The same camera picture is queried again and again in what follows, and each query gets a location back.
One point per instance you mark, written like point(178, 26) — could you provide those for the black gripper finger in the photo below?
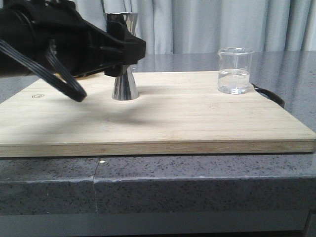
point(116, 56)
point(118, 32)

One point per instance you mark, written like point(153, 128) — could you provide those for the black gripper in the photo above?
point(29, 25)

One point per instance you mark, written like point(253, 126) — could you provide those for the steel hourglass jigger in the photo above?
point(125, 86)

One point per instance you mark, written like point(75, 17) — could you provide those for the clear glass beaker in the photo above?
point(234, 70)

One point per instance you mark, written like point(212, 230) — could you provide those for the grey curtain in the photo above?
point(205, 26)

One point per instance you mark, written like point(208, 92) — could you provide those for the wooden cutting board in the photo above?
point(175, 113)

